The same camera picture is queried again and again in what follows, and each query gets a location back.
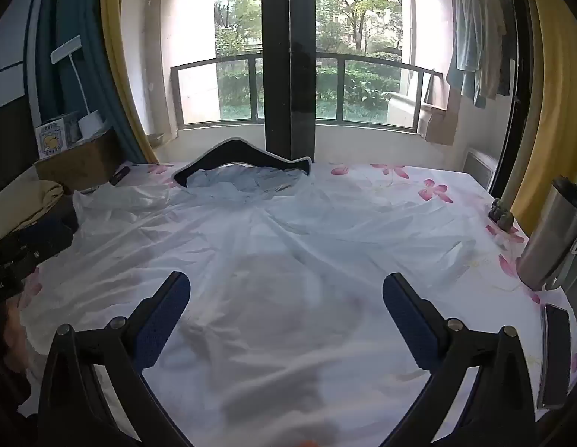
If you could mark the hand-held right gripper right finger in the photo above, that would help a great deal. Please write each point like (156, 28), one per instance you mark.
(409, 323)

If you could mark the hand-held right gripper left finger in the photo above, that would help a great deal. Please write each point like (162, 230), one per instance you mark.
(162, 323)

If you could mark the white long-sleeved garment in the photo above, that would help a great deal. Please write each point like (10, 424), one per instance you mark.
(269, 242)

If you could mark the person's left forearm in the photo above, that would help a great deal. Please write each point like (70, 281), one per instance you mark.
(6, 396)

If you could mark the person's left hand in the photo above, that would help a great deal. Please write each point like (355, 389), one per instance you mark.
(16, 335)

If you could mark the black bag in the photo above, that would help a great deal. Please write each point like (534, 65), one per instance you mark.
(55, 233)

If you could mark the folded yellow cloth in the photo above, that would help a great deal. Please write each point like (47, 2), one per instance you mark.
(23, 200)

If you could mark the pink floral bed sheet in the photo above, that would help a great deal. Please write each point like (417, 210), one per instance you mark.
(456, 214)

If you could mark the wooden side cabinet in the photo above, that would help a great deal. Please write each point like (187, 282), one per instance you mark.
(83, 158)

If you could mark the printed tissue box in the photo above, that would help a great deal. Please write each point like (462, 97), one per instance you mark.
(55, 137)

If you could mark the small dark figurine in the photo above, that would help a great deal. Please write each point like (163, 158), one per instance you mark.
(502, 214)

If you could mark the black smartphone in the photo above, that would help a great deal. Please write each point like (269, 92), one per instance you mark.
(556, 354)

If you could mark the white desk lamp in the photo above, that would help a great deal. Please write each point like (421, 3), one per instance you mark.
(90, 123)

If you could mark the steel thermos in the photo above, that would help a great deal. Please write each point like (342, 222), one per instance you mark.
(549, 237)

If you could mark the brown cardboard sheet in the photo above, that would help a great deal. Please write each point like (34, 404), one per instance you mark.
(439, 123)

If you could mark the yellow curtain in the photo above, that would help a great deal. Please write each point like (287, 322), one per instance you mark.
(553, 79)
(118, 56)

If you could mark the teal curtain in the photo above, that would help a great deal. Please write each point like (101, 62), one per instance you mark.
(79, 18)

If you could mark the balcony railing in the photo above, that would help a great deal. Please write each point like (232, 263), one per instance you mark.
(363, 63)

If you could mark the light blue hanging towel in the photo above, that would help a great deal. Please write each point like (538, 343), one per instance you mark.
(467, 42)

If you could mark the beige hanging garment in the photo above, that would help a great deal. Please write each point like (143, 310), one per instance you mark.
(491, 46)

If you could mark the white wall radiator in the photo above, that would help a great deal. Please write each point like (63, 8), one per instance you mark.
(479, 167)

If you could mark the black door frame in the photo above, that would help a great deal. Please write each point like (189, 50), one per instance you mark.
(516, 79)

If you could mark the black window frame pillar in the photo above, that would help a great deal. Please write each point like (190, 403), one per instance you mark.
(288, 56)

